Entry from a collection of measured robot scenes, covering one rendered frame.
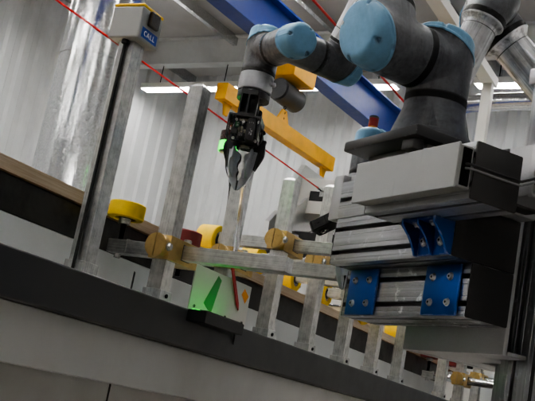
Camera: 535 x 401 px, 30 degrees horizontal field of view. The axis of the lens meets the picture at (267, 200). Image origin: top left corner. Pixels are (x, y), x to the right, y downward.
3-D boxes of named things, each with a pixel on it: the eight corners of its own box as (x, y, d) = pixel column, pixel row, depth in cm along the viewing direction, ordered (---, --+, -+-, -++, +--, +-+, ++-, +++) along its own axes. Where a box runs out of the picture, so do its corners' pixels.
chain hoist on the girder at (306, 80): (306, 130, 773) (318, 72, 783) (286, 114, 745) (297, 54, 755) (278, 130, 787) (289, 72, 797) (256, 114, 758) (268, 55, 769)
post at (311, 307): (311, 358, 269) (341, 188, 279) (306, 356, 266) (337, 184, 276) (299, 356, 270) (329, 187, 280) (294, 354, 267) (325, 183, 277)
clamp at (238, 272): (251, 278, 234) (255, 257, 235) (224, 266, 223) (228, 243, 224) (231, 275, 237) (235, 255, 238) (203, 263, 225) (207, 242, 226)
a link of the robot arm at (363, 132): (394, 129, 221) (356, 122, 222) (387, 176, 219) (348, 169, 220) (391, 138, 229) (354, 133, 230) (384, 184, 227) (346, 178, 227)
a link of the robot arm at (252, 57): (263, 17, 214) (243, 27, 221) (254, 65, 212) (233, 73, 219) (293, 31, 218) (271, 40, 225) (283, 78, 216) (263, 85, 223)
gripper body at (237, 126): (222, 138, 209) (233, 83, 212) (228, 149, 218) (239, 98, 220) (258, 143, 208) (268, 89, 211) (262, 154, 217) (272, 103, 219)
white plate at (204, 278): (244, 329, 233) (252, 287, 235) (189, 309, 210) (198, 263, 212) (242, 328, 233) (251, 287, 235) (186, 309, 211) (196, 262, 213)
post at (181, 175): (165, 307, 204) (212, 88, 214) (157, 305, 201) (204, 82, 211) (151, 305, 206) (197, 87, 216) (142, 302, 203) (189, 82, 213)
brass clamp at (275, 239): (304, 260, 258) (307, 241, 259) (282, 248, 246) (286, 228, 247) (283, 258, 261) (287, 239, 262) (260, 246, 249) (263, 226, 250)
